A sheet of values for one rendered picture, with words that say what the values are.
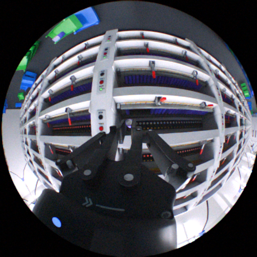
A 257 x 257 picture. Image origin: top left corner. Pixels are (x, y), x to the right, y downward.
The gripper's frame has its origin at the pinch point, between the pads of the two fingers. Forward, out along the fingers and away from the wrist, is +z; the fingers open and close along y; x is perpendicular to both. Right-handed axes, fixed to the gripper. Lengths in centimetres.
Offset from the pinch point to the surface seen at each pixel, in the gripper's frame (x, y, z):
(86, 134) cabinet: -12.9, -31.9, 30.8
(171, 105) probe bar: 4.0, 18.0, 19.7
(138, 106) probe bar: 3.5, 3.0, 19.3
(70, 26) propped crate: 73, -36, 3
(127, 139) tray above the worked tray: -8.0, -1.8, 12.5
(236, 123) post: -3, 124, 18
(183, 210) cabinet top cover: -88, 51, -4
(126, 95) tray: 8.1, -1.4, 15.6
